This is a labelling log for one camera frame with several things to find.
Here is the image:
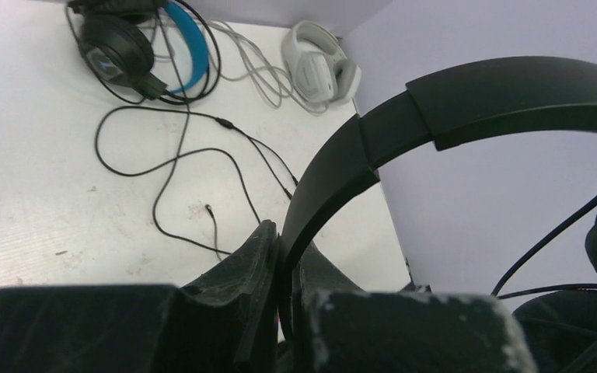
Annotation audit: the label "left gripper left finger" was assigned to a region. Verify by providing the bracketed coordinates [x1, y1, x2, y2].
[182, 220, 278, 372]

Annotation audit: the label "small black headphones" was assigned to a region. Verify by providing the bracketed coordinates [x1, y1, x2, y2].
[277, 57, 597, 372]

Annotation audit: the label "black headset cable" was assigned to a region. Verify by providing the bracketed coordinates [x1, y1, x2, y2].
[93, 15, 299, 257]

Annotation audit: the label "black blue headphones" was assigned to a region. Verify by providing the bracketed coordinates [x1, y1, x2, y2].
[65, 1, 222, 106]

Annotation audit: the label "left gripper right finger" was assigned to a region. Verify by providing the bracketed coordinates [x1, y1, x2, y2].
[292, 243, 360, 372]

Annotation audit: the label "thin black headphone cable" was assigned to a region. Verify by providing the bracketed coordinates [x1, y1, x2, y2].
[203, 164, 597, 373]

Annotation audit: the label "white grey headphones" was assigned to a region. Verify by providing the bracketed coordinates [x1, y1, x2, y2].
[281, 20, 361, 105]

